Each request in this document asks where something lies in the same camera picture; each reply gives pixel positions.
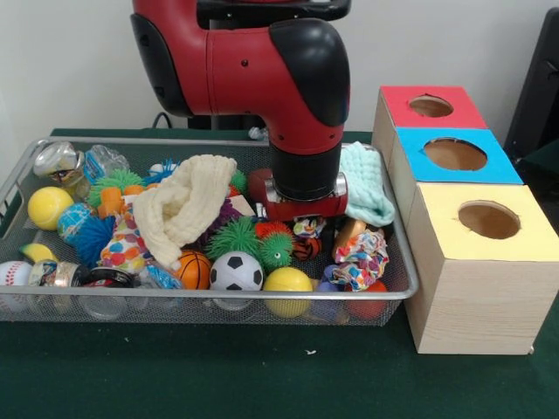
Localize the black chair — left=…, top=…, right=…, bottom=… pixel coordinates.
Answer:
left=501, top=6, right=559, bottom=158

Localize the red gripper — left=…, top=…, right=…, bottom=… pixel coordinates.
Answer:
left=261, top=173, right=349, bottom=223

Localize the brown toy football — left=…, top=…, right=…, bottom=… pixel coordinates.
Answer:
left=247, top=168, right=274, bottom=205

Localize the plain yellow ball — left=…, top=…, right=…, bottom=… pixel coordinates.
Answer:
left=26, top=186, right=74, bottom=231

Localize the orange toy basketball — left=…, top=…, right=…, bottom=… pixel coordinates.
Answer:
left=174, top=250, right=214, bottom=291

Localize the shallow wire mesh bin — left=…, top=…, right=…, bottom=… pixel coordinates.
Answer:
left=0, top=135, right=419, bottom=327

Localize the colourful heart print cloth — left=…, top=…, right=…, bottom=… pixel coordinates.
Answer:
left=98, top=209, right=152, bottom=274

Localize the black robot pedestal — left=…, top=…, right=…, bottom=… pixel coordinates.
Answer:
left=187, top=0, right=353, bottom=130

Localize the black and white soccer ball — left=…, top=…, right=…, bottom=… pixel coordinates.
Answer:
left=209, top=251, right=266, bottom=292

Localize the orange striped tiger plush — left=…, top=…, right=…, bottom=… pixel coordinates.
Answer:
left=292, top=237, right=323, bottom=262

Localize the wooden box with three holes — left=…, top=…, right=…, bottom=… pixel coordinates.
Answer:
left=370, top=85, right=559, bottom=355

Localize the yellow smiley ball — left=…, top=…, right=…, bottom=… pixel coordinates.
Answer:
left=262, top=266, right=314, bottom=319

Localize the cream cloth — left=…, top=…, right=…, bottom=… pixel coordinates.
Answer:
left=132, top=154, right=238, bottom=271

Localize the multicolour spiky caterpillar toy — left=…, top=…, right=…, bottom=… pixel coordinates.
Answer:
left=204, top=216, right=294, bottom=272

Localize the mint green knitted cloth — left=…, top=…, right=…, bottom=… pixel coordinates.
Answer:
left=338, top=141, right=397, bottom=228

